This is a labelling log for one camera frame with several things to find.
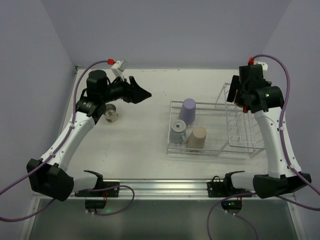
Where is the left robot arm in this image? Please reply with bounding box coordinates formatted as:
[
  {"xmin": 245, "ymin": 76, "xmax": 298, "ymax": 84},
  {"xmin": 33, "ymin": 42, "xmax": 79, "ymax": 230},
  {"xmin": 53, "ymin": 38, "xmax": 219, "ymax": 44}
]
[{"xmin": 26, "ymin": 70, "xmax": 152, "ymax": 202}]

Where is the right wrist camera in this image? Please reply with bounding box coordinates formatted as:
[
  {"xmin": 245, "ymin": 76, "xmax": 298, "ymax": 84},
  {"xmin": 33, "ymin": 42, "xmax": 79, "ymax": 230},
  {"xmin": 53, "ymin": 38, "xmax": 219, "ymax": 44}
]
[{"xmin": 253, "ymin": 60, "xmax": 269, "ymax": 72}]

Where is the orange ceramic mug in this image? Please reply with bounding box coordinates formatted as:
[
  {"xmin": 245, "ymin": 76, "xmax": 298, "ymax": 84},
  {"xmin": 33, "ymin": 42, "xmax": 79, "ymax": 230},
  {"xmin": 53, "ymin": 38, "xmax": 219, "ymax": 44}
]
[{"xmin": 234, "ymin": 91, "xmax": 248, "ymax": 114}]

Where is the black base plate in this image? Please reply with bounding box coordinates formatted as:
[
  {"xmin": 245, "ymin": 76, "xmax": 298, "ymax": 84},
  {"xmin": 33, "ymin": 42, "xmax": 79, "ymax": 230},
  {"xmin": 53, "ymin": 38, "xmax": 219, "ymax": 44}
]
[
  {"xmin": 78, "ymin": 181, "xmax": 120, "ymax": 198},
  {"xmin": 206, "ymin": 175, "xmax": 250, "ymax": 198}
]

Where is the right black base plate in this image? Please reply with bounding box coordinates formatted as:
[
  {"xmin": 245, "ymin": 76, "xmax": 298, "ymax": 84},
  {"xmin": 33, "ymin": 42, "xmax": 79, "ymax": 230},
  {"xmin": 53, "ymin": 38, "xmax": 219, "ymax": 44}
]
[{"xmin": 206, "ymin": 175, "xmax": 250, "ymax": 198}]

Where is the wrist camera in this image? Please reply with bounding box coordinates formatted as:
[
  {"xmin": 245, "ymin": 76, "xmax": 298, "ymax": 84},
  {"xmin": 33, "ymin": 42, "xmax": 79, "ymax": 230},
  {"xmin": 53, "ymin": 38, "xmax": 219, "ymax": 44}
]
[
  {"xmin": 253, "ymin": 60, "xmax": 269, "ymax": 72},
  {"xmin": 110, "ymin": 59, "xmax": 128, "ymax": 79}
]

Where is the white wire dish rack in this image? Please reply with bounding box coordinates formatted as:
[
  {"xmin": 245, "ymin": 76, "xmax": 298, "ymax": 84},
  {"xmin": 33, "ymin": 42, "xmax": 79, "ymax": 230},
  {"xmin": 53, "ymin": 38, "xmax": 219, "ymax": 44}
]
[{"xmin": 166, "ymin": 83, "xmax": 265, "ymax": 159}]

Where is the grey mug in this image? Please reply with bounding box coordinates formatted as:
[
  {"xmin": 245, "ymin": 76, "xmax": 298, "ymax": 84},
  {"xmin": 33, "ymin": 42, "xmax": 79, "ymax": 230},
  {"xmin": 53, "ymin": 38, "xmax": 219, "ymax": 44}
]
[{"xmin": 169, "ymin": 119, "xmax": 187, "ymax": 144}]

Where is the lavender plastic cup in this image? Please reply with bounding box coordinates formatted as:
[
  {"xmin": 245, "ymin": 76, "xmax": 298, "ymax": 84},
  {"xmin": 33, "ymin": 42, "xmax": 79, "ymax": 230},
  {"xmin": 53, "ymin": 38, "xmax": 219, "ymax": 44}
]
[{"xmin": 178, "ymin": 98, "xmax": 196, "ymax": 125}]

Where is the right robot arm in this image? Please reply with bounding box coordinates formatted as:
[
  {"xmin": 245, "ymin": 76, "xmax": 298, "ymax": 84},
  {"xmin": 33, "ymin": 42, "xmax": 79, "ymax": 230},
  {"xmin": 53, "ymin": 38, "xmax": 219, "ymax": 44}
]
[{"xmin": 224, "ymin": 64, "xmax": 312, "ymax": 199}]

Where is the beige plastic cup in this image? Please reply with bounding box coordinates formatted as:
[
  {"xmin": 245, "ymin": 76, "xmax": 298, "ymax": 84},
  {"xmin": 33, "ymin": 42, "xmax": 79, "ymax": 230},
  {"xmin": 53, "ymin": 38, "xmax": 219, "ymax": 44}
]
[{"xmin": 186, "ymin": 126, "xmax": 207, "ymax": 152}]

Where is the aluminium mounting rail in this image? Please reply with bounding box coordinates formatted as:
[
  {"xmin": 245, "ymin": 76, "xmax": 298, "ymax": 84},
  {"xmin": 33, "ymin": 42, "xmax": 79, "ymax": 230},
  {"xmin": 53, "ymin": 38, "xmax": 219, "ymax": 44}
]
[{"xmin": 75, "ymin": 179, "xmax": 223, "ymax": 200}]

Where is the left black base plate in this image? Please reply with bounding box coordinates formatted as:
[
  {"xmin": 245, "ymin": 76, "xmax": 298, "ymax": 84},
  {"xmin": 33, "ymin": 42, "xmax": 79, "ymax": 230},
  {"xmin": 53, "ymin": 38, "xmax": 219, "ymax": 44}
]
[{"xmin": 78, "ymin": 181, "xmax": 120, "ymax": 198}]

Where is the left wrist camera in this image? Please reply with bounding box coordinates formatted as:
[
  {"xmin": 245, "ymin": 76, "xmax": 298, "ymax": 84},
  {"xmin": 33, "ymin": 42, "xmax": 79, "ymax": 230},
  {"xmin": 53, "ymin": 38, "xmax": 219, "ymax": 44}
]
[{"xmin": 110, "ymin": 59, "xmax": 128, "ymax": 79}]

